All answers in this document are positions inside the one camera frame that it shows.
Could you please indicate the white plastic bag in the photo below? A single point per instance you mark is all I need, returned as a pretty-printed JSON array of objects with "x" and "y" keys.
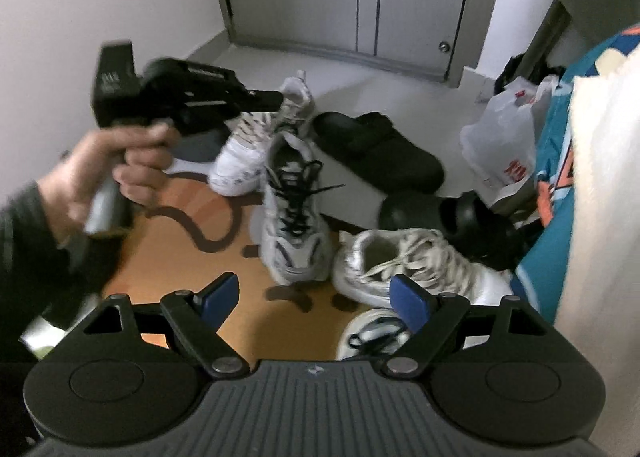
[{"x": 500, "y": 137}]

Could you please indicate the dark cloth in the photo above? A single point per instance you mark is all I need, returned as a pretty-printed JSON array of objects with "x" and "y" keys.
[{"x": 520, "y": 72}]

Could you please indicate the grey blue chunky sneaker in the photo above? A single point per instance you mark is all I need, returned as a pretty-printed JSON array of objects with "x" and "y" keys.
[
  {"x": 295, "y": 247},
  {"x": 365, "y": 332}
]

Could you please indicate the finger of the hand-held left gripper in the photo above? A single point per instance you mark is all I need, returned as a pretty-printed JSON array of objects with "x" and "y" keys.
[{"x": 265, "y": 101}]

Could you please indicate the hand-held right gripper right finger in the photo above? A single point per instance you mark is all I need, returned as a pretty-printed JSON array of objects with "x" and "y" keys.
[{"x": 410, "y": 302}]

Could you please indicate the person's left hand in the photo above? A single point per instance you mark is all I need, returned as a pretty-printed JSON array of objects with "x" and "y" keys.
[{"x": 75, "y": 172}]

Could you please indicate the orange cat-shaped floor mat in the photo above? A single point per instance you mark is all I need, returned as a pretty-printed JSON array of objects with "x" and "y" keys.
[{"x": 175, "y": 262}]

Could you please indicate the person's left forearm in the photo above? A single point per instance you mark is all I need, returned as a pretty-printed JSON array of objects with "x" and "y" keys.
[{"x": 30, "y": 262}]

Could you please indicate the black rubber clog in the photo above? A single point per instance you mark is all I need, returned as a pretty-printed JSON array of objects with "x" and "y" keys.
[{"x": 415, "y": 212}]

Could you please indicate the cream cloth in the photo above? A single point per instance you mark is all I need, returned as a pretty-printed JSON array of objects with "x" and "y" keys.
[{"x": 605, "y": 187}]

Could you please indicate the teal printed cloth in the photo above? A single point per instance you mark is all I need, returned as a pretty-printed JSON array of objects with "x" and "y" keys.
[{"x": 555, "y": 147}]

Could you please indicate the white patterned sneaker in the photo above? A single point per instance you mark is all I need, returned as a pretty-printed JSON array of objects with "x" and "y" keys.
[
  {"x": 380, "y": 257},
  {"x": 240, "y": 162}
]

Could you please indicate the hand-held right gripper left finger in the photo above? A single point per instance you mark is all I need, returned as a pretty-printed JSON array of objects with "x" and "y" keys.
[{"x": 220, "y": 294}]

